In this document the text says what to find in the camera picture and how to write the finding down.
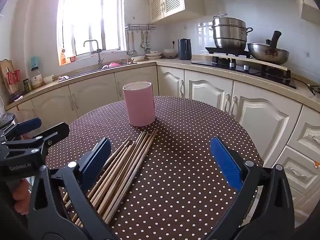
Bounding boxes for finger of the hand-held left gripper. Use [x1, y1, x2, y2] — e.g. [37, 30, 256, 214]
[0, 117, 42, 141]
[0, 122, 70, 161]

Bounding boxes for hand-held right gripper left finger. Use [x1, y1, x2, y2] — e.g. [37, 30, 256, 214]
[25, 137, 118, 240]

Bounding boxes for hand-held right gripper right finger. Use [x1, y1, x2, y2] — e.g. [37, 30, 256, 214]
[209, 136, 295, 240]

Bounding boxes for bunch of wooden chopsticks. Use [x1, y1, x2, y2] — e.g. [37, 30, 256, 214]
[61, 129, 158, 228]

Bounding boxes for pink utensil holder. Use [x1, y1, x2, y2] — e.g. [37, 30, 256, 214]
[122, 81, 156, 127]

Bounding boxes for hanging steel utensils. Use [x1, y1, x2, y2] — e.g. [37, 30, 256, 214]
[140, 31, 152, 54]

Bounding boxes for person's left hand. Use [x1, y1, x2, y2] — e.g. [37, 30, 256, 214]
[11, 179, 34, 214]

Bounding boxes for cream lower kitchen cabinets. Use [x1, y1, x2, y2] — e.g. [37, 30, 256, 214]
[5, 65, 320, 230]

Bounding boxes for red plastic utensil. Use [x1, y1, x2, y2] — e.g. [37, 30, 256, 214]
[6, 70, 22, 85]

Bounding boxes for wooden cutting board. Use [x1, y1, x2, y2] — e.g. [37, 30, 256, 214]
[0, 59, 24, 95]

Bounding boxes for steel kitchen sink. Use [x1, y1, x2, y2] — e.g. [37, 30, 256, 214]
[62, 64, 140, 78]

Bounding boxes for steel sink faucet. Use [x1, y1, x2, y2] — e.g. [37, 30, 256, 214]
[83, 39, 105, 69]

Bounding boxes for black gas stove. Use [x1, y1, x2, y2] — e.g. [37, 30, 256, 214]
[190, 46, 297, 89]

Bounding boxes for hanging steel ladle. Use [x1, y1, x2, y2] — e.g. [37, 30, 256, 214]
[126, 31, 135, 56]

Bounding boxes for beige kitchen countertop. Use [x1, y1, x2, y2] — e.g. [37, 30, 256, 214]
[5, 55, 320, 110]

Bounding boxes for white framed window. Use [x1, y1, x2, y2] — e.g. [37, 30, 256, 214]
[57, 0, 125, 67]

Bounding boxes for dark electric kettle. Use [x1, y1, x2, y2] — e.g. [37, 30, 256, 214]
[178, 38, 192, 60]

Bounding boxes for steel steamer pot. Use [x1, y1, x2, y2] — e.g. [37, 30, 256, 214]
[211, 14, 253, 51]

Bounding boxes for black cable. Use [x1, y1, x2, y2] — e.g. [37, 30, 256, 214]
[296, 79, 320, 95]

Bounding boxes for steel wok black handle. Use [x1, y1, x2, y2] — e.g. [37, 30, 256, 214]
[247, 30, 290, 65]

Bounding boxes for steel wall rack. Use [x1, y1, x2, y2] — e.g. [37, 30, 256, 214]
[125, 24, 157, 32]

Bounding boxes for cream lattice wall cabinet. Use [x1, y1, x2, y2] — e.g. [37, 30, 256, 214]
[292, 0, 320, 27]

